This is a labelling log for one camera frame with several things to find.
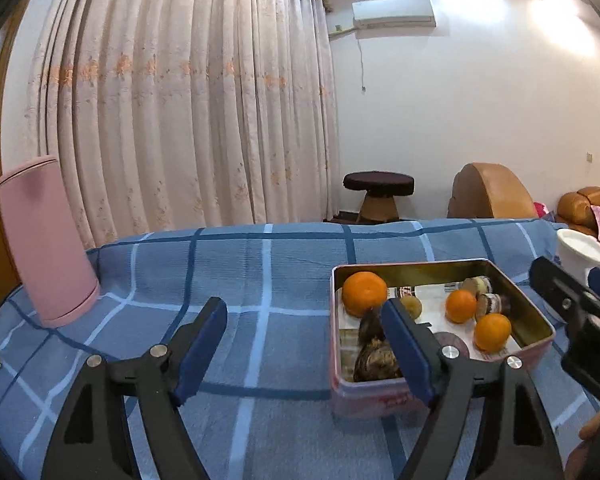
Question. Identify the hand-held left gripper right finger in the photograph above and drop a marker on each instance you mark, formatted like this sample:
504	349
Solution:
405	350

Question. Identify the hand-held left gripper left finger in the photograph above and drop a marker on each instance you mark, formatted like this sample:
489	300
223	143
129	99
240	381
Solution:
200	355

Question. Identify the dark brown shell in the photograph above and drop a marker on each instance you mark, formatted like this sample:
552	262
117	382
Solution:
375	360

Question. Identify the dark purple fruit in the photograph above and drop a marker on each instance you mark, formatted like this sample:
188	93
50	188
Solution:
370	330

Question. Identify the kiwi fruit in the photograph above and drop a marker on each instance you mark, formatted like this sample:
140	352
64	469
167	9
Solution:
412	307

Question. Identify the purple round fruit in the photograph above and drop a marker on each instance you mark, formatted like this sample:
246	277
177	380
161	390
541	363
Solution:
456	338

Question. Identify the pink tin box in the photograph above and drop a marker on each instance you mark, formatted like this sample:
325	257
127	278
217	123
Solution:
370	397

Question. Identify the small jar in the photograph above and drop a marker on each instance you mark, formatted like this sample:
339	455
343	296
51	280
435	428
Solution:
494	305

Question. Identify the large orange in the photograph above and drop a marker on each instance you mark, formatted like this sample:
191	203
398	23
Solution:
364	292

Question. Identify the small orange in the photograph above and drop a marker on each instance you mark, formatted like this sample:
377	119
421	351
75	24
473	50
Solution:
492	331
461	306

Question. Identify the person's right hand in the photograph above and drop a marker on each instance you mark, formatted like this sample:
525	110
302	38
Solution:
592	432

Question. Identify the white cup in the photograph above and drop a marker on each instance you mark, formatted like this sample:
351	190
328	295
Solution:
582	250

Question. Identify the printed white paper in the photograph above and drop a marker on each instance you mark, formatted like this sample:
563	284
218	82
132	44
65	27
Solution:
432	292

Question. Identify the brown leather sofa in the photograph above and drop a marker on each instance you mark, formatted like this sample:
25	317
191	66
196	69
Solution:
580	207

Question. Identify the blue checked blanket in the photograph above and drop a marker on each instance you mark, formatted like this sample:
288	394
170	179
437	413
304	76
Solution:
260	285

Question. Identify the brown leather armchair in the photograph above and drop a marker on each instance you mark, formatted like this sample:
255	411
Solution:
495	195

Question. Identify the dark cushioned wooden stool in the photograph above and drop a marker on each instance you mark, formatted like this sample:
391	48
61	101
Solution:
377	182

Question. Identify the pink electric kettle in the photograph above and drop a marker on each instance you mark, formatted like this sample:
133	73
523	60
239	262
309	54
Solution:
45	250

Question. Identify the floral beige curtain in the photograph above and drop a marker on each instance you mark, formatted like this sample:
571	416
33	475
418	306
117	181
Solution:
180	110

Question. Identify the white air conditioner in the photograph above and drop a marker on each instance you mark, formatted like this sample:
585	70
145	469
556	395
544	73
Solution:
395	12

